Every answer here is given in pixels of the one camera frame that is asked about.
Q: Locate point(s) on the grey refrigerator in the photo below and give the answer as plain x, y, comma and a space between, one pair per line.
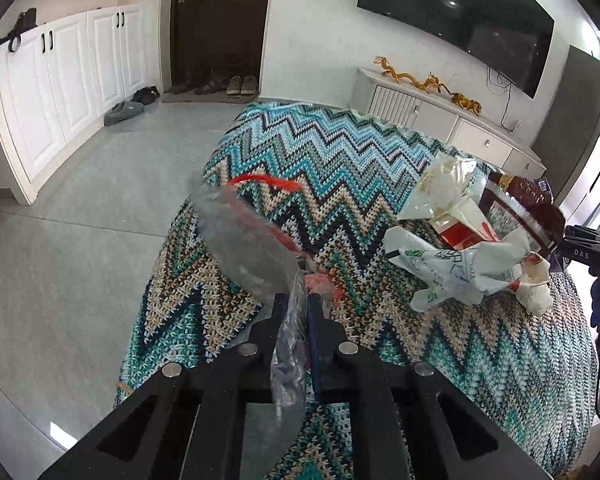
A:
571, 127

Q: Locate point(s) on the grey slipper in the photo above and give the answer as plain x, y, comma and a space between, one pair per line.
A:
123, 111

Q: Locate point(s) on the white shoe cabinet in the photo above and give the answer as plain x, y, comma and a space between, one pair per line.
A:
82, 58

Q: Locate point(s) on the white gold printed bag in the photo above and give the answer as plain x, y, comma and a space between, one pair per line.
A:
442, 185

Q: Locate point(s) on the tan shoes pair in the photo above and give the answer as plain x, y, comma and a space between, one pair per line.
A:
242, 86

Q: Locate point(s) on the zigzag knitted table cloth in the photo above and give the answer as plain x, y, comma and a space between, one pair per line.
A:
533, 375

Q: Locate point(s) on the clear plastic bag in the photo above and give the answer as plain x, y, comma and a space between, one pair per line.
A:
254, 254

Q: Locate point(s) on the black handbag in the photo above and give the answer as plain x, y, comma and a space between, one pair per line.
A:
26, 21

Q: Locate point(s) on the golden dragon figurine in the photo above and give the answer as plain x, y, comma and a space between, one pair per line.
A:
431, 82

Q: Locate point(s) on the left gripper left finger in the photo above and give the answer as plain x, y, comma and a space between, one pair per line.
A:
182, 423

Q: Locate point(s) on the wall mounted black television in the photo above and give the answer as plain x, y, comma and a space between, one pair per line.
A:
509, 36

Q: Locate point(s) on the dark brown entrance door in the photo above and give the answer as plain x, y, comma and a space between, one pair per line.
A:
216, 38

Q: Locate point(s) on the white tissue bag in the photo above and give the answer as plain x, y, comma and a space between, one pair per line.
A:
532, 290

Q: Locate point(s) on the white green printed plastic bag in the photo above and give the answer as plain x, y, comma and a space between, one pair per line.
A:
466, 275

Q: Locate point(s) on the golden tiger figurine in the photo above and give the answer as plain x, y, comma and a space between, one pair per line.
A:
465, 103

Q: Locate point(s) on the dark brown snack bag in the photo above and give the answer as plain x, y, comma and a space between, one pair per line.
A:
512, 202

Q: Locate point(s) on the black shoes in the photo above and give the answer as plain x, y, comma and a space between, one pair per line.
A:
146, 96

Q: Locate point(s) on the brown sandals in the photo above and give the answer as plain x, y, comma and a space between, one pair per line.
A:
202, 88

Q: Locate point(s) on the grey door mat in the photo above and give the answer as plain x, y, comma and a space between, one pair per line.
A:
216, 97

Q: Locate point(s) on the red white paper bag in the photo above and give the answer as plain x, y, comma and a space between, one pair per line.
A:
463, 225

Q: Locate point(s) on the white tv cabinet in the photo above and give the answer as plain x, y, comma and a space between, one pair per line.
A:
427, 113

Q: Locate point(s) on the white wifi router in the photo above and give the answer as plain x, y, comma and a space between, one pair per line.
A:
516, 128

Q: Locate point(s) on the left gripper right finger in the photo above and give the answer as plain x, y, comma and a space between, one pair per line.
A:
407, 422

